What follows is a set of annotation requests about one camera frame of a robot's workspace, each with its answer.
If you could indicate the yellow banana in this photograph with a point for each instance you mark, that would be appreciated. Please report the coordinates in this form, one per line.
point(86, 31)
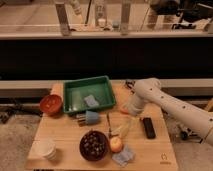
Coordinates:
point(124, 128)

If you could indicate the red bowl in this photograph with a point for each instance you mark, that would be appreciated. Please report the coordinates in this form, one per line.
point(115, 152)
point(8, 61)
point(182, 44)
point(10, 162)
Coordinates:
point(51, 104)

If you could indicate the green plastic tray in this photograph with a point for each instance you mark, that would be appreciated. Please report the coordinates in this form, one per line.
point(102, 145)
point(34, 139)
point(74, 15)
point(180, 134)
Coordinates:
point(75, 91)

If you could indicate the thin metal utensil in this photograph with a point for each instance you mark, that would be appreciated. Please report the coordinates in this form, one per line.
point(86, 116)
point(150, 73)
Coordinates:
point(109, 126)

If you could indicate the black office chair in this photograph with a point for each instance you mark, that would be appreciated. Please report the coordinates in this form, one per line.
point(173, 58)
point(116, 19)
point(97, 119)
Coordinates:
point(188, 11)

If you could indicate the black rectangular remote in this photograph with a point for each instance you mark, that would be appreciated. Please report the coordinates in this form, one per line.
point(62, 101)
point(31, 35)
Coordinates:
point(149, 129)

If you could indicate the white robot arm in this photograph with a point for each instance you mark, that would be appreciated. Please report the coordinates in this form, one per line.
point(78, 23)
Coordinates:
point(149, 90)

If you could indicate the dark brown patterned bowl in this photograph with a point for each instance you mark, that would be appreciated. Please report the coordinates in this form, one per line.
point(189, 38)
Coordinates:
point(93, 146)

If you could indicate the blue cup on side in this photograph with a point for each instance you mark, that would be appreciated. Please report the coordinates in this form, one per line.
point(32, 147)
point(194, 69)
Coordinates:
point(89, 118)

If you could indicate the light blue cloth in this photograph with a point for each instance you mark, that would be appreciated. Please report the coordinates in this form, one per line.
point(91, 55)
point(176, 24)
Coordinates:
point(124, 156)

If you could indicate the orange apple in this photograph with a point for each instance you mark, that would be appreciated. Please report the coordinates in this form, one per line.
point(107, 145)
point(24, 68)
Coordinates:
point(116, 144)

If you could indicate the white stacked cups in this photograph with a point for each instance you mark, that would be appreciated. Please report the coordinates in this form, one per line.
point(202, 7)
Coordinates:
point(46, 148)

